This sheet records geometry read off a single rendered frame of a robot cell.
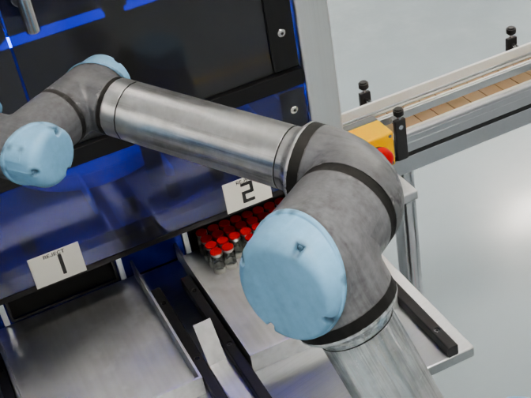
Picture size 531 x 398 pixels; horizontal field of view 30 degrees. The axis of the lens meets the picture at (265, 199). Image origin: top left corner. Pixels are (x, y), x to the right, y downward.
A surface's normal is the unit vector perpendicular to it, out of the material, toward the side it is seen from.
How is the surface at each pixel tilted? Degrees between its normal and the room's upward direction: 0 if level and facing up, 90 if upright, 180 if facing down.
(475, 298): 0
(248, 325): 0
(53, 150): 93
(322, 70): 90
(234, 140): 51
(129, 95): 26
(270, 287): 83
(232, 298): 0
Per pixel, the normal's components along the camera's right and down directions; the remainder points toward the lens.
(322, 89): 0.42, 0.47
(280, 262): -0.54, 0.47
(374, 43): -0.15, -0.81
